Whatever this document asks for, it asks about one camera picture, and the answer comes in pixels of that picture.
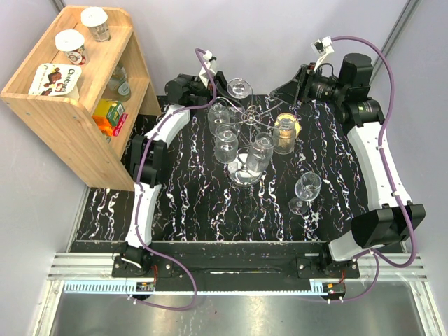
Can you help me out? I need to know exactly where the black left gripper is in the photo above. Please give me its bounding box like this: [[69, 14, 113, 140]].
[[178, 71, 244, 110]]

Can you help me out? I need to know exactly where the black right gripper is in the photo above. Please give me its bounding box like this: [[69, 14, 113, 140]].
[[269, 63, 347, 107]]

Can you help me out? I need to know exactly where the clear smooth wine glass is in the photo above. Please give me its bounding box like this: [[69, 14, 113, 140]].
[[207, 78, 253, 136]]

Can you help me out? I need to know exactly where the patterned glass goblet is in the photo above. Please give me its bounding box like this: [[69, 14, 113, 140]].
[[273, 120, 296, 155]]

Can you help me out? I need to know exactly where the clear patterned short goblet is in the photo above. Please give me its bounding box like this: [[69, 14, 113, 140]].
[[215, 124, 239, 164]]

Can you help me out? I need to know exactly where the frosted short goblet front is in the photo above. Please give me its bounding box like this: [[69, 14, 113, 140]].
[[246, 132, 274, 173]]

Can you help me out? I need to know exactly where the chrome wine glass rack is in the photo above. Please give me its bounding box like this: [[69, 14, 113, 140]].
[[222, 88, 274, 187]]

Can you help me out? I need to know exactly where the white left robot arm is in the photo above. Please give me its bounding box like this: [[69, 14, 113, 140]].
[[112, 71, 227, 278]]

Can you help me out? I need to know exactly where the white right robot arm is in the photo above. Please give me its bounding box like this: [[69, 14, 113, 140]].
[[271, 53, 426, 277]]

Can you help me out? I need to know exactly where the red packaged item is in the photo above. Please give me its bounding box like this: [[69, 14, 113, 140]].
[[112, 113, 128, 137]]

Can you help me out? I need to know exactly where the glass bottle on shelf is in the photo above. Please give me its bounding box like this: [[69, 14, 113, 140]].
[[107, 63, 132, 102]]

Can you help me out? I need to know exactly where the orange juice carton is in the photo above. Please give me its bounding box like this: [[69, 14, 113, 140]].
[[92, 99, 125, 137]]

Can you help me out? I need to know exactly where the wooden shelf unit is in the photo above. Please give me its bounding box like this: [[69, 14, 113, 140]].
[[1, 6, 160, 190]]

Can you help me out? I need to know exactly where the clear cup white lid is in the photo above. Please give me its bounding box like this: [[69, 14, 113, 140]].
[[80, 7, 111, 42]]

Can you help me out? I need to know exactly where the white lidded yogurt cup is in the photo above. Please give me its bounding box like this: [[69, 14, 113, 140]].
[[55, 29, 88, 66]]

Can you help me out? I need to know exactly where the Chobani yogurt cup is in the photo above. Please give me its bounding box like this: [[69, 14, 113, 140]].
[[28, 63, 82, 101]]

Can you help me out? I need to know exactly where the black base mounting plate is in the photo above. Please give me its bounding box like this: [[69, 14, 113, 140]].
[[111, 241, 360, 294]]

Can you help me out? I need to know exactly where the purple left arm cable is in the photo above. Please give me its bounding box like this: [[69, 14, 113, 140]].
[[134, 48, 218, 311]]

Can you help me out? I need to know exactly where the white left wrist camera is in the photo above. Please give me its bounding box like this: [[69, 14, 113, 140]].
[[199, 50, 218, 87]]

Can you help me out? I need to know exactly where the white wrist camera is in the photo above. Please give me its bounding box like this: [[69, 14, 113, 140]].
[[311, 36, 334, 72], [199, 50, 218, 87]]

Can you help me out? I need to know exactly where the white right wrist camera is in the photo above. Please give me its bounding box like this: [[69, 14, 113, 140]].
[[311, 36, 334, 72]]

